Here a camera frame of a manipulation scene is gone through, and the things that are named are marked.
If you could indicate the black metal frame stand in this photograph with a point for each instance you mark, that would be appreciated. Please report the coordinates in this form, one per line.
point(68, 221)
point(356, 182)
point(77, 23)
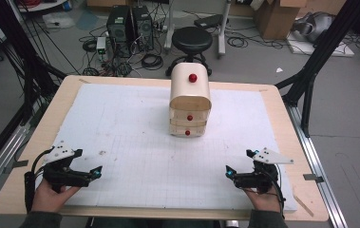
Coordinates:
point(326, 44)
point(25, 53)

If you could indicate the white flat board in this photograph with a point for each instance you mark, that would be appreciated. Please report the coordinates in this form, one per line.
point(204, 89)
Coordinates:
point(342, 50)

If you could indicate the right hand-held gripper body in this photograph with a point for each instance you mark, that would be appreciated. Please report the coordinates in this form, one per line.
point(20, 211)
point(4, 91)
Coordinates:
point(260, 179)

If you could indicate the grey rounded device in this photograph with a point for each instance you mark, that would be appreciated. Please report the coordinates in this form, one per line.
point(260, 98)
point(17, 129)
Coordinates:
point(317, 25)

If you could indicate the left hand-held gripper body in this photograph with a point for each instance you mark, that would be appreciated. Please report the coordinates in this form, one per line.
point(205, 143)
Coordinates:
point(61, 175)

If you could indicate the person's left hand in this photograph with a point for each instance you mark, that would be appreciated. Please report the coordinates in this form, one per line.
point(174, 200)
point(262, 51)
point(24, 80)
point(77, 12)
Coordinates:
point(47, 199)

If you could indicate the black flat device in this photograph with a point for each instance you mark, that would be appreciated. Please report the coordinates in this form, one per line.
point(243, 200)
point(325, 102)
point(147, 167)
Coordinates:
point(209, 21)

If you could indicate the black computer tower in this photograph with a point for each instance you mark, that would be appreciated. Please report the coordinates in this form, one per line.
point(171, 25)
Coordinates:
point(143, 27)
point(119, 27)

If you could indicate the white desk leg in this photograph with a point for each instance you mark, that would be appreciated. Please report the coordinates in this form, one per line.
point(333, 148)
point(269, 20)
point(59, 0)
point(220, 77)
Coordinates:
point(222, 38)
point(169, 28)

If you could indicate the large cardboard box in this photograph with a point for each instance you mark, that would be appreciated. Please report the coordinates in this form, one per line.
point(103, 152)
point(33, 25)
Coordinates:
point(275, 20)

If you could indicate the black round stool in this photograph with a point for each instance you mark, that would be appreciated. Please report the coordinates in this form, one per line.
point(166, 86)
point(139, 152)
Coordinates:
point(192, 39)

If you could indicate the small silver power box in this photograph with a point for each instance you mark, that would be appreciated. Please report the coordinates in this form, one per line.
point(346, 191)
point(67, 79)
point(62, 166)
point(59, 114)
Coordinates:
point(101, 46)

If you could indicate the white paper scrap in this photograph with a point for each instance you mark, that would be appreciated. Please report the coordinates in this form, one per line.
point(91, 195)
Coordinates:
point(279, 70)

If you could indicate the wooden drawer with red knob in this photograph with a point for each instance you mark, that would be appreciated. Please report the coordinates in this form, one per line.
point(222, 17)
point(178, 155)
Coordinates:
point(179, 130)
point(180, 116)

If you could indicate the grey tape strip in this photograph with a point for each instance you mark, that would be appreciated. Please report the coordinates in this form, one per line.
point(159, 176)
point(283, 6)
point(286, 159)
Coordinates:
point(16, 165)
point(313, 178)

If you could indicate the thin wooden stick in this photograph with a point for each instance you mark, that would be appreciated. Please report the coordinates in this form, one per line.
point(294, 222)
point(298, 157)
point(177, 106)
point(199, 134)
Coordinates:
point(304, 205)

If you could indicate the small wooden drawer cabinet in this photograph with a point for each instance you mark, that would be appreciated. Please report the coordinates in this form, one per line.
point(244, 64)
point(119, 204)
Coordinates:
point(188, 90)

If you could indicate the white grid mat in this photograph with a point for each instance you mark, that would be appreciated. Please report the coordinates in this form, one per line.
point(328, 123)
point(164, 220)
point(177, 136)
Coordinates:
point(130, 133)

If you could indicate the person's right hand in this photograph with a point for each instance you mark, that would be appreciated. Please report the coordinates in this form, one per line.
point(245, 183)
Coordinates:
point(265, 202)

